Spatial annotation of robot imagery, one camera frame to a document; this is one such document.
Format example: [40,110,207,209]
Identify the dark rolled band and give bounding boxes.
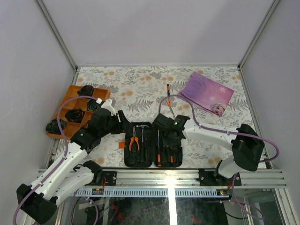
[87,99,100,112]
[77,85,94,97]
[65,108,85,123]

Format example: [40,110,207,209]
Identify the dark rolled band top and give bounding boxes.
[77,85,94,97]

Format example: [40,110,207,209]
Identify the dark rolled band middle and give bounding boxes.
[87,99,100,112]

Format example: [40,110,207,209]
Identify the small precision screwdriver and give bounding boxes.
[167,84,170,97]

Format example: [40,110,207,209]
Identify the dark rolled band lower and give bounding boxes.
[65,108,85,123]

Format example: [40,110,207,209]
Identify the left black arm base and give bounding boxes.
[90,171,117,187]

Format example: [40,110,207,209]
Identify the orange metal file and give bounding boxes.
[167,100,176,119]

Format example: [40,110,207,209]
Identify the black plastic tool case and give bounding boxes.
[119,122,183,168]

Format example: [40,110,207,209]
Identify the purple printed pouch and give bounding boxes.
[178,72,234,117]

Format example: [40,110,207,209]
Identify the orange compartment tray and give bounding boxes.
[60,85,111,140]

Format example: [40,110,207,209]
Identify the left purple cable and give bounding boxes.
[13,95,104,225]

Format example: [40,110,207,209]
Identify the orange handled pliers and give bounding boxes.
[129,126,140,152]

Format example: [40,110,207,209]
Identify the black handled screwdriver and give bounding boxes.
[157,130,162,167]

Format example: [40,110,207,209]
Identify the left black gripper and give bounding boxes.
[101,111,133,138]

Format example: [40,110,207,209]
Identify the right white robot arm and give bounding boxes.
[153,114,265,185]

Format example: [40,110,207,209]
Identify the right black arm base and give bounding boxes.
[196,169,233,187]

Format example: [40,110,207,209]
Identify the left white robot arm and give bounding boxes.
[16,109,132,225]

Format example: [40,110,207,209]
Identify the small claw hammer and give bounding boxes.
[137,125,149,142]

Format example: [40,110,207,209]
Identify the dark rolled band outside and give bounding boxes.
[45,119,68,135]

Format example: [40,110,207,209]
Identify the aluminium front rail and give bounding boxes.
[54,168,287,198]

